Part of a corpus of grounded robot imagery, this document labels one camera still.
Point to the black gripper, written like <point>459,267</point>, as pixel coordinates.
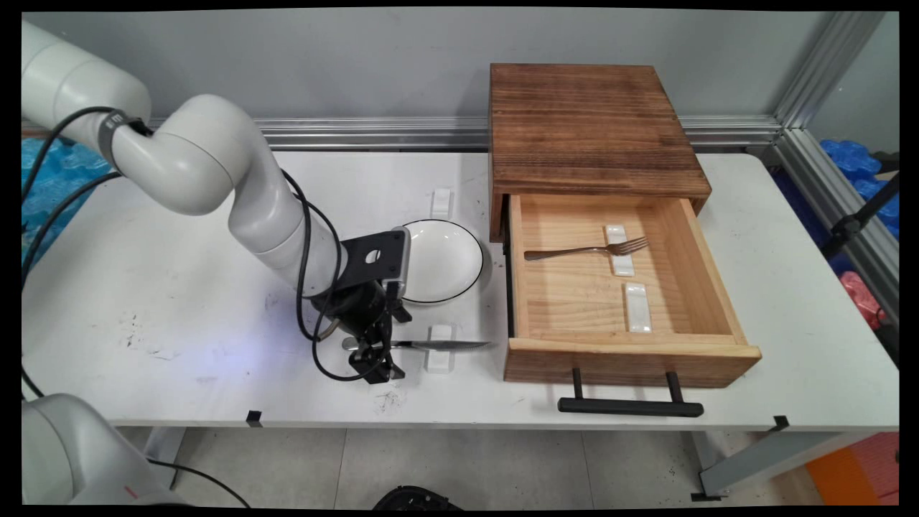
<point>359,309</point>

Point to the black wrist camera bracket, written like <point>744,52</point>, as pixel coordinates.
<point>373,255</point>

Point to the short aluminium frame rail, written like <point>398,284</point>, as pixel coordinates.
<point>840,194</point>

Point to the blue bubble wrap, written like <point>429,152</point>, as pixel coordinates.
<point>858,169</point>
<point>61,176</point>

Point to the silver fork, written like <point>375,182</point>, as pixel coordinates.
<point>560,253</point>

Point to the black tripod stand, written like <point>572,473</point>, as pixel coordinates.
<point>847,226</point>

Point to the small black table clip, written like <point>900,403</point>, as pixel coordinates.
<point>253,418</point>
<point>780,422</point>

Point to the black round floor object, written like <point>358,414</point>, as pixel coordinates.
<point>416,499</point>

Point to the light wooden drawer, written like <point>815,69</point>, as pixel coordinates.
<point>574,301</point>

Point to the long aluminium frame rail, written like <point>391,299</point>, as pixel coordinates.
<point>373,133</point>

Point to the white plate with black rim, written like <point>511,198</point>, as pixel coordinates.
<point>445,258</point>

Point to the silver table knife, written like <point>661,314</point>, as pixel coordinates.
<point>459,345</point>

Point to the white ceramic cutlery rest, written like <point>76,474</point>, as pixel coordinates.
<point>439,361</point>
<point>441,203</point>
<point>637,309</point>
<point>622,267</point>

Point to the upright aluminium frame post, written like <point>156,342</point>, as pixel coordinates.
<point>815,68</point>

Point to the orange box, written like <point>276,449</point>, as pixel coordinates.
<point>858,470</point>

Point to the pink bubble wrap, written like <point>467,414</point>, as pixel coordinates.
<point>861,294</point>

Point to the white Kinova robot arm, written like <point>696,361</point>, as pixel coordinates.
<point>208,151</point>

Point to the grey metal table leg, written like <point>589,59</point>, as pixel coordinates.
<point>164,449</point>
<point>775,456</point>

